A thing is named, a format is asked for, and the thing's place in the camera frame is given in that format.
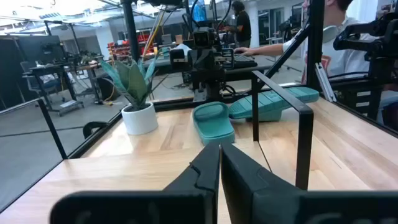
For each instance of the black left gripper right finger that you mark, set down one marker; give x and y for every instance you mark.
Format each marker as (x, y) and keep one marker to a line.
(245, 186)

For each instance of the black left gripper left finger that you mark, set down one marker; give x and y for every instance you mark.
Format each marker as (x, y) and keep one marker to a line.
(203, 174)

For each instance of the teal rubber slide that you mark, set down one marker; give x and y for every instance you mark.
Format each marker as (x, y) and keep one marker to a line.
(270, 102)
(214, 127)

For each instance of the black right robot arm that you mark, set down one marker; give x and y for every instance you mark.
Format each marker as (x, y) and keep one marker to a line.
(214, 85)

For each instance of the black computer keyboard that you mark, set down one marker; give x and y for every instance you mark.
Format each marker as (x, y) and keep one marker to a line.
(244, 60)

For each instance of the person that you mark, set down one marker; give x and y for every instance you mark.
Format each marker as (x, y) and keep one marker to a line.
(342, 59)
(243, 25)

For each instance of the green artificial snake plant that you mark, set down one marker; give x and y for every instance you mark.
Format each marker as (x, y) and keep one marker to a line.
(133, 84)

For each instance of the white cylindrical plant pot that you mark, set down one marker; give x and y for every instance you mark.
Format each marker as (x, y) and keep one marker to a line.
(140, 121)

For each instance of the red parts bins rack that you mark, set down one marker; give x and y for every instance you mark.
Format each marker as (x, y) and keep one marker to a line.
(119, 49)

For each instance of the silver aluminium profile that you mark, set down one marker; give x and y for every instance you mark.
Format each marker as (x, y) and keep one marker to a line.
(325, 82)

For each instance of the black metal desk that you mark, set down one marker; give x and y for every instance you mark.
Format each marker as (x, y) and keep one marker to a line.
(74, 67)

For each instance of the black monitor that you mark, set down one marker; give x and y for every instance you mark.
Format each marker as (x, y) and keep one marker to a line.
(40, 49)

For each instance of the dark office chair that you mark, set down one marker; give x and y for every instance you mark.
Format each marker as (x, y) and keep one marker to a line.
(34, 81)

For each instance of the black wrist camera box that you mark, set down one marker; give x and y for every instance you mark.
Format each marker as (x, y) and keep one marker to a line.
(203, 38)

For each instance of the black metal frame shelf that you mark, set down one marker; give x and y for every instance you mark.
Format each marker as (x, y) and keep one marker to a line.
(304, 149)

